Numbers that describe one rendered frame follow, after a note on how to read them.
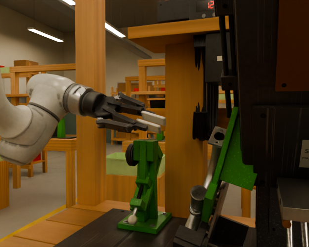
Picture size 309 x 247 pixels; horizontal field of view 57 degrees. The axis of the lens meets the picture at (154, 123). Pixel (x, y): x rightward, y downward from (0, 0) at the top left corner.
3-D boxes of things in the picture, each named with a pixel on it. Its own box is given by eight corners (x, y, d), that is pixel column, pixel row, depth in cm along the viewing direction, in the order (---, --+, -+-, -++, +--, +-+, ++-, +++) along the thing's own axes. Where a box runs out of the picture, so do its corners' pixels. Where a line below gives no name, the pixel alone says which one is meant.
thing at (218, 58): (264, 80, 81) (265, 26, 80) (204, 82, 87) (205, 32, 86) (264, 84, 92) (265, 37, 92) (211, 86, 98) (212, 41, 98)
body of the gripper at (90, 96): (76, 103, 78) (105, 112, 75) (93, 84, 83) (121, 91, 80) (84, 121, 84) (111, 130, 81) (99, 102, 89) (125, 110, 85)
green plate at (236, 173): (245, 215, 58) (275, 115, 55) (206, 200, 61) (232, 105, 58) (247, 199, 69) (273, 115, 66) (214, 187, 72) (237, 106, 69)
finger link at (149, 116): (142, 119, 79) (143, 117, 80) (165, 126, 77) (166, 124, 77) (141, 111, 77) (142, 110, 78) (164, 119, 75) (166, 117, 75)
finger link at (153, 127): (137, 117, 76) (135, 119, 75) (161, 125, 73) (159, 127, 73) (138, 125, 78) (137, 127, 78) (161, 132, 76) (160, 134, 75)
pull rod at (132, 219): (135, 227, 82) (135, 207, 82) (126, 225, 83) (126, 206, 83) (142, 220, 87) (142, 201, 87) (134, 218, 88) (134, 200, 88)
